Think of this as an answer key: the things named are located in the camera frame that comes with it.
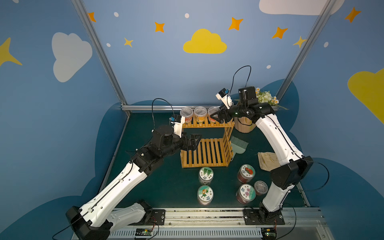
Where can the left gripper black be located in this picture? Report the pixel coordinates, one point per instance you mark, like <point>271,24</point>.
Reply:
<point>187,142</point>

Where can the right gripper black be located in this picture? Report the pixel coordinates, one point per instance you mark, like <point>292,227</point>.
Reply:
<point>224,113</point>

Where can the small clear jar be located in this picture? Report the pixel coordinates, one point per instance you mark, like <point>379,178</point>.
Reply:
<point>261,188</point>
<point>188,114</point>
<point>200,114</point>
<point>213,114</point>

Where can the bamboo two-tier shelf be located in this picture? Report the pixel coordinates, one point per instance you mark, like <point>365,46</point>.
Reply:
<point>214,152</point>

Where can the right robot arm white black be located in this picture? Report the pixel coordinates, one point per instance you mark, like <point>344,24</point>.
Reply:
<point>293,164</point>

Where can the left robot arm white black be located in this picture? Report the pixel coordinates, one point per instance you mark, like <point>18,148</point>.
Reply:
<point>96,219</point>

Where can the pink ribbed flower pot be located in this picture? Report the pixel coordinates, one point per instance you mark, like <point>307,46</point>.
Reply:
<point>244,125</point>

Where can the large jar green leaf lid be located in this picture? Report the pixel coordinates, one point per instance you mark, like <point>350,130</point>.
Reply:
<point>206,175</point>

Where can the white green artificial flowers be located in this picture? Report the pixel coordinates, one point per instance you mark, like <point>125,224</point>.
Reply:
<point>266,97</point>

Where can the large jar orange flower lid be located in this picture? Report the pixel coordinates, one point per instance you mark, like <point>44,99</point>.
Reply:
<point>205,195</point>

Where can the rear aluminium crossbar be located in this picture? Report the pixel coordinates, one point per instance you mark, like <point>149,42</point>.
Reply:
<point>157,107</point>

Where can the large jar red strawberry lid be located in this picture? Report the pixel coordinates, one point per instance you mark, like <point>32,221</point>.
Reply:
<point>246,173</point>

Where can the beige work gloves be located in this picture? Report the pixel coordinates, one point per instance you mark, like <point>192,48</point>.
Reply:
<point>268,161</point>

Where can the large jar purple flower lid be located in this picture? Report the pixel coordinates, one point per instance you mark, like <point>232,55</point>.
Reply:
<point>245,194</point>

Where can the left green circuit board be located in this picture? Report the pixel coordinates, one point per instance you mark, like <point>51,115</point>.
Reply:
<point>143,233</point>

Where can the green circuit board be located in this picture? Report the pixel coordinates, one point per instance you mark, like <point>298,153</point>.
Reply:
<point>269,233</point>
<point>143,233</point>

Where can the right green circuit board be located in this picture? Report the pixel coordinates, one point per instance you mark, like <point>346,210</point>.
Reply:
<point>269,233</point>

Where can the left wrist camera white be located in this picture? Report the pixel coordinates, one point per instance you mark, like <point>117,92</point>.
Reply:
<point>177,121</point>

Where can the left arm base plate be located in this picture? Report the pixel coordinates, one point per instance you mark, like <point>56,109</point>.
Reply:
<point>155,216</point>

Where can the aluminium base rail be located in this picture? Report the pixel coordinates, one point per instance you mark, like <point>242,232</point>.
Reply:
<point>229,223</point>

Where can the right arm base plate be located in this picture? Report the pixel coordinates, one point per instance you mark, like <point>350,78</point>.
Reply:
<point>262,217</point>

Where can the right aluminium frame post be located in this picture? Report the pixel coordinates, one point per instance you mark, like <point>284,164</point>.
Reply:
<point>314,33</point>

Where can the aluminium frame post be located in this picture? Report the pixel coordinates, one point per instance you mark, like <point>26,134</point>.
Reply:
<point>91,31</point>
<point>314,33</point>

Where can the left aluminium frame post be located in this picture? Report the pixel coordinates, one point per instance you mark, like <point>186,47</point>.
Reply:
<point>91,31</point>

